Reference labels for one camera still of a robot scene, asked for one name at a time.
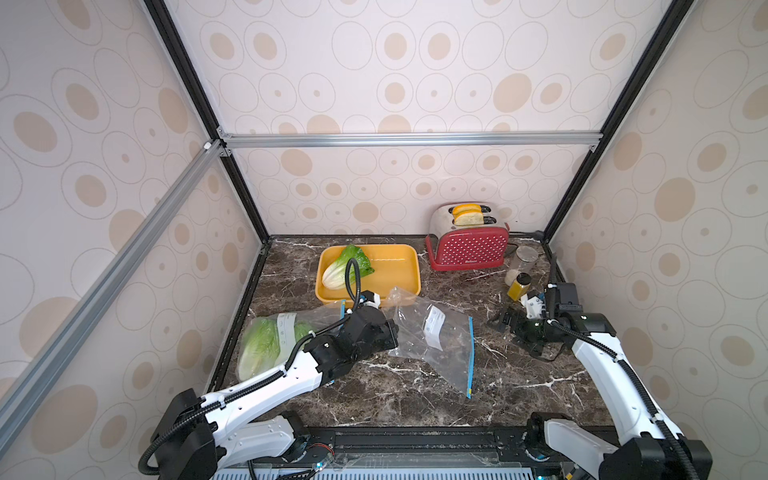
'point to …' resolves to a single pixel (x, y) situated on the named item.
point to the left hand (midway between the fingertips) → (409, 330)
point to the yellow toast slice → (465, 208)
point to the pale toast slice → (469, 219)
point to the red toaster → (467, 247)
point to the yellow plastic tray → (394, 266)
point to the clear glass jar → (526, 256)
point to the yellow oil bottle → (520, 287)
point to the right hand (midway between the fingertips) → (509, 330)
